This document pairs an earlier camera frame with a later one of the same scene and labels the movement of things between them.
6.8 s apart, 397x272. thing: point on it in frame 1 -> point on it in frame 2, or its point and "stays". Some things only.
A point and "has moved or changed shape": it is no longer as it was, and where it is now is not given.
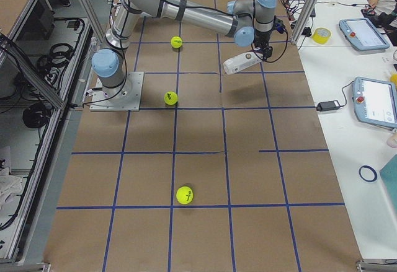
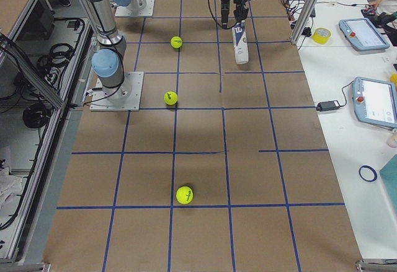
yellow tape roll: [321, 35] stays
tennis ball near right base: [170, 98] stays
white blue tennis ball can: [237, 62] has moved or changed shape
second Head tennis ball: [176, 41] stays
